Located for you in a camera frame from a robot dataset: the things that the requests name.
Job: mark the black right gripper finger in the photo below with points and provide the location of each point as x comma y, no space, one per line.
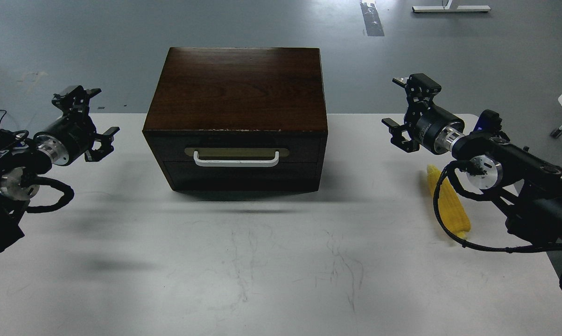
420,90
397,138

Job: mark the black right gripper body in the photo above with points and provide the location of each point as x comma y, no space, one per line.
425,122

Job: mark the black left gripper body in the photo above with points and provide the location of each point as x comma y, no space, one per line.
68,137

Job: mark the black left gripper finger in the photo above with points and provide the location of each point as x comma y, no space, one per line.
100,145
74,99

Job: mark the wooden drawer with white handle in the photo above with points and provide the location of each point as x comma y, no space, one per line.
239,151

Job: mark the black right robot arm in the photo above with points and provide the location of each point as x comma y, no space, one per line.
486,167

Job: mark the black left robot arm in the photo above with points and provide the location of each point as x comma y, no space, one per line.
25,160

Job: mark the yellow corn cob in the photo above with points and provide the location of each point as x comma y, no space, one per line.
452,212

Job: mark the white table leg base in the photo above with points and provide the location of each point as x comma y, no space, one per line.
451,6

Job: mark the dark wooden cabinet box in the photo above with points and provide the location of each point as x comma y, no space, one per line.
239,92

